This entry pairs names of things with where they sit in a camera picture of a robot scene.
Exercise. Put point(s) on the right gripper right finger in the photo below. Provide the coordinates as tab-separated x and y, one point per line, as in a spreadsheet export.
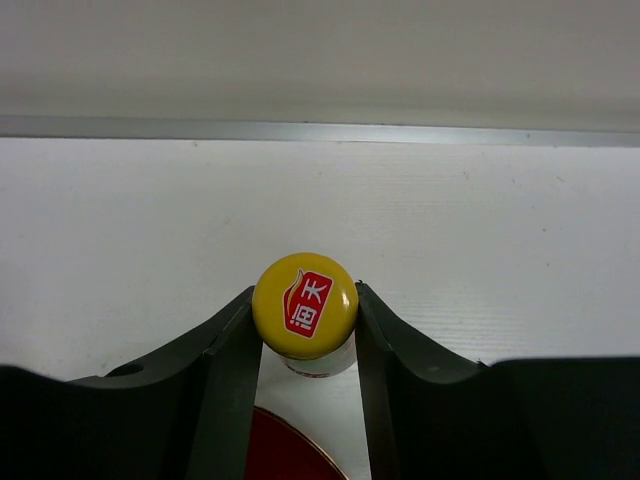
430	413

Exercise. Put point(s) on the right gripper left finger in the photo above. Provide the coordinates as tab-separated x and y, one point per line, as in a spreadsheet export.
182	411

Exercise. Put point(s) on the sauce bottle yellow cap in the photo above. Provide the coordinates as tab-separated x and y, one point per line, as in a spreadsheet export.
305	307

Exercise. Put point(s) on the red round tray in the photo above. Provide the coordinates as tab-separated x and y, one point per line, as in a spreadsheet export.
279	451

